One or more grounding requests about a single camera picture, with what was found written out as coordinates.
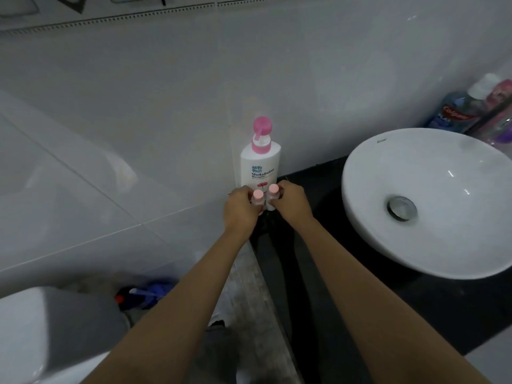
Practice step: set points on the person's left hand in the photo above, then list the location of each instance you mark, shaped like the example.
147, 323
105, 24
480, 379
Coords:
238, 213

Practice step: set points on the person's right hand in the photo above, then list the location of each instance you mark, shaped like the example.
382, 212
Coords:
294, 203

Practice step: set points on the person's left fingers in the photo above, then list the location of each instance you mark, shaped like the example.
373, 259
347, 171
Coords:
247, 194

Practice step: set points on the person's right fingers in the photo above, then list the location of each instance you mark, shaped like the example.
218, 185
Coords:
283, 192

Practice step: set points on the small pink-capped bottle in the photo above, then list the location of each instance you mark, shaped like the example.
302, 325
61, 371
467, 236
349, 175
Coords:
272, 195
257, 197

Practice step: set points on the person's right forearm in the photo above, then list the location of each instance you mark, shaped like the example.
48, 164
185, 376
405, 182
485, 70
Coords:
384, 311

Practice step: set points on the person's left forearm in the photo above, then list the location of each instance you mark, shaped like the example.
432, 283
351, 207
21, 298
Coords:
168, 315

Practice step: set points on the white pump bottle pink cap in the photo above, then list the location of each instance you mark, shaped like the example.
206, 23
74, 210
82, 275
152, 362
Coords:
260, 157

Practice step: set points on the chrome sink drain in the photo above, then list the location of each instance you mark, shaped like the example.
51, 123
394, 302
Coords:
401, 208

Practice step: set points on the blue toilet brush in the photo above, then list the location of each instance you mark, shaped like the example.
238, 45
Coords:
148, 293

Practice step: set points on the white round sink basin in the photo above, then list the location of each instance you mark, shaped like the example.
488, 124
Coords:
432, 191

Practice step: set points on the blue mouthwash bottle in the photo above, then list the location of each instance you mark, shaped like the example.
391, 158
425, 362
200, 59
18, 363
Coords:
460, 109

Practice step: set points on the pink purple bottle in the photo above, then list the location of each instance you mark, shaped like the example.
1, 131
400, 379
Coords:
500, 115

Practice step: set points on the white toilet tank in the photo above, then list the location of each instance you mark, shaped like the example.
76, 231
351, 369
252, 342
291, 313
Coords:
48, 335

